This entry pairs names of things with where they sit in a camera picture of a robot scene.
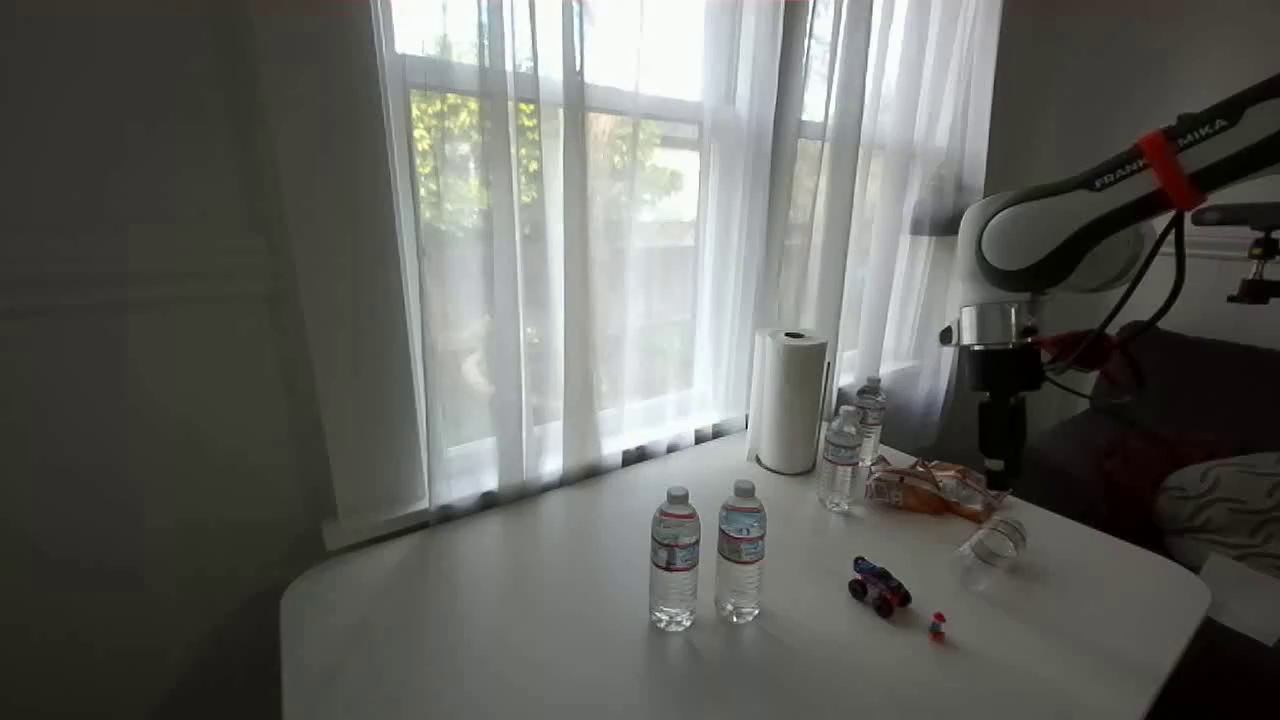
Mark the black camera on stand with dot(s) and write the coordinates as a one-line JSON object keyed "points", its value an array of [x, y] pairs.
{"points": [[1259, 251]]}

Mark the dark sofa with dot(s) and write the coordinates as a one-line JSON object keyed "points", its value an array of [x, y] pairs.
{"points": [[1187, 400]]}

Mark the small red toy piece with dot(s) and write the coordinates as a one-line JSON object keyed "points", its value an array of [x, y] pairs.
{"points": [[936, 625]]}

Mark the orange plastic snack bag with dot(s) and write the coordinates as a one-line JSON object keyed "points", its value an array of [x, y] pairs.
{"points": [[932, 489]]}

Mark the dark lamp shade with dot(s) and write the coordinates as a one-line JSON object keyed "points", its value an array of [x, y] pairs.
{"points": [[936, 213]]}

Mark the white patterned pillow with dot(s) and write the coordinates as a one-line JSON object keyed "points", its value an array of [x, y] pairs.
{"points": [[1227, 506]]}

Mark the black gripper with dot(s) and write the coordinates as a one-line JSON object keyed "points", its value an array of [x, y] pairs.
{"points": [[1009, 379]]}

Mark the blue red toy car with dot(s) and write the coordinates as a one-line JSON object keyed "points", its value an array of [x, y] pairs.
{"points": [[879, 586]]}

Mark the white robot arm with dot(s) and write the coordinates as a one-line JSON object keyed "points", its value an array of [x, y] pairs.
{"points": [[1064, 228]]}

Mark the sheer white curtain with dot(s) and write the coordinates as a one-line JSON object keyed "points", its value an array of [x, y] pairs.
{"points": [[534, 264]]}

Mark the white cushion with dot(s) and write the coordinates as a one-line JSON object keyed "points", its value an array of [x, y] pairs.
{"points": [[1244, 599]]}

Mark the white framed window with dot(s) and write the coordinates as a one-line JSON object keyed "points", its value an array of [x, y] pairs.
{"points": [[643, 226]]}

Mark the clear plastic water bottle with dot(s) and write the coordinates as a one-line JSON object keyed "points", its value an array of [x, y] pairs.
{"points": [[996, 545]]}

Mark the white paper towel roll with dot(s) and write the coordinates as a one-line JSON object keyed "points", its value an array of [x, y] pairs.
{"points": [[791, 400]]}

